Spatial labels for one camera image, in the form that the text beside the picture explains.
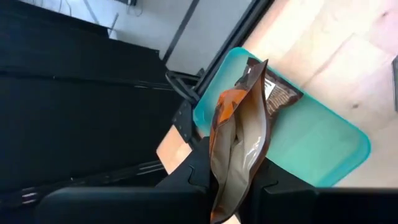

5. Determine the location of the dark green pepper tin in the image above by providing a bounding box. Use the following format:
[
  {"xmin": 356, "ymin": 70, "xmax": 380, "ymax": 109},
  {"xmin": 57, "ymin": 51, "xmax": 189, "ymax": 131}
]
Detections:
[{"xmin": 391, "ymin": 55, "xmax": 398, "ymax": 113}]

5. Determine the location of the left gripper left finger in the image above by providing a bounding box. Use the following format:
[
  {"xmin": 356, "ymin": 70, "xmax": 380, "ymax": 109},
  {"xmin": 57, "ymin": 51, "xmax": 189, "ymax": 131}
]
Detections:
[{"xmin": 157, "ymin": 138, "xmax": 215, "ymax": 190}]

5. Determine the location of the teal plastic bin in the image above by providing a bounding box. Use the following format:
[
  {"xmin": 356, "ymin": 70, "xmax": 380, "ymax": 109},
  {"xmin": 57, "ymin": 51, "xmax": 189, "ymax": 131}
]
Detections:
[{"xmin": 192, "ymin": 46, "xmax": 373, "ymax": 188}]

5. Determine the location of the brown spice pouch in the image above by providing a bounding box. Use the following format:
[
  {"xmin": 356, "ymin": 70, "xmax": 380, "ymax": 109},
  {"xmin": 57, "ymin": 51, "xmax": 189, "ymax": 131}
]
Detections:
[{"xmin": 235, "ymin": 57, "xmax": 304, "ymax": 118}]

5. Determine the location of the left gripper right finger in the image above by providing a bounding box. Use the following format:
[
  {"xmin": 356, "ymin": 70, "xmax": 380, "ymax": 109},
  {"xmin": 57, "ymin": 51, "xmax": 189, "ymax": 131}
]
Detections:
[{"xmin": 239, "ymin": 158, "xmax": 317, "ymax": 224}]

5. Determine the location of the orange spice pouch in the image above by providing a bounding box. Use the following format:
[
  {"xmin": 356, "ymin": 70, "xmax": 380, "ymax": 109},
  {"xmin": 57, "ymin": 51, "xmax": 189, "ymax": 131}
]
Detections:
[{"xmin": 208, "ymin": 58, "xmax": 274, "ymax": 224}]

